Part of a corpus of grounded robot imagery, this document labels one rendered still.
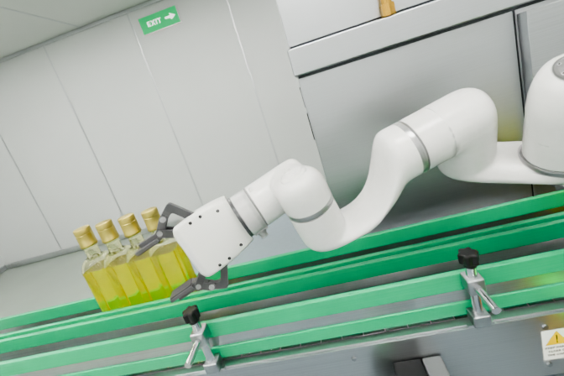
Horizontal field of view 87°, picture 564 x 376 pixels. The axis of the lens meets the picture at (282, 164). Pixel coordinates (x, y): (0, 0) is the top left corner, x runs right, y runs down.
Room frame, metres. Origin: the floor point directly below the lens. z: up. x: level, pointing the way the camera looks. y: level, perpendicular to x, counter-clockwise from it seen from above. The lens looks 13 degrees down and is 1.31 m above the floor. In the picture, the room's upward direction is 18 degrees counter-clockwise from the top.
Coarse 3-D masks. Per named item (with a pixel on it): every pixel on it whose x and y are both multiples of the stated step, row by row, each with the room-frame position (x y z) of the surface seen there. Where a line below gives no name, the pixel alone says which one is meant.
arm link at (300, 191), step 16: (288, 160) 0.49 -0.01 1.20; (272, 176) 0.47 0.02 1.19; (288, 176) 0.40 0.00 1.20; (304, 176) 0.39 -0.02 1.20; (320, 176) 0.39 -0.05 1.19; (256, 192) 0.45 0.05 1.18; (272, 192) 0.45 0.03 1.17; (288, 192) 0.38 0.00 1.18; (304, 192) 0.37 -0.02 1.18; (320, 192) 0.38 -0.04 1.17; (272, 208) 0.44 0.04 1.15; (288, 208) 0.39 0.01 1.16; (304, 208) 0.38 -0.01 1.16; (320, 208) 0.38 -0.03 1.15
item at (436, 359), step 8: (408, 360) 0.40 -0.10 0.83; (416, 360) 0.39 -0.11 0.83; (424, 360) 0.39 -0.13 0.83; (432, 360) 0.38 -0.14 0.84; (440, 360) 0.38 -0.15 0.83; (400, 368) 0.39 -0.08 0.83; (408, 368) 0.38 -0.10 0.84; (416, 368) 0.38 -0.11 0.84; (424, 368) 0.37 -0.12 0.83; (432, 368) 0.37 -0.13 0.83; (440, 368) 0.37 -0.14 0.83
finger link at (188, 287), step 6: (186, 282) 0.45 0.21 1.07; (192, 282) 0.44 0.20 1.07; (204, 282) 0.44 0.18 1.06; (180, 288) 0.44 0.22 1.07; (186, 288) 0.42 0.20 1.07; (192, 288) 0.42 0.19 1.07; (204, 288) 0.43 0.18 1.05; (210, 288) 0.43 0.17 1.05; (174, 294) 0.43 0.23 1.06; (180, 294) 0.42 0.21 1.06; (186, 294) 0.43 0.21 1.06; (174, 300) 0.42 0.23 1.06
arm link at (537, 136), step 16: (560, 64) 0.34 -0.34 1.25; (544, 80) 0.34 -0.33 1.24; (560, 80) 0.33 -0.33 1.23; (528, 96) 0.37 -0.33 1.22; (544, 96) 0.34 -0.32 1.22; (560, 96) 0.32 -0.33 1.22; (528, 112) 0.36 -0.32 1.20; (544, 112) 0.34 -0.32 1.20; (560, 112) 0.33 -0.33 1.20; (528, 128) 0.37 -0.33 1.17; (544, 128) 0.34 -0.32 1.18; (560, 128) 0.33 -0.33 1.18; (528, 144) 0.38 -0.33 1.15; (544, 144) 0.35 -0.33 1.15; (560, 144) 0.34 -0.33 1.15; (528, 160) 0.38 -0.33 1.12; (544, 160) 0.36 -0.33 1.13; (560, 160) 0.35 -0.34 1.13
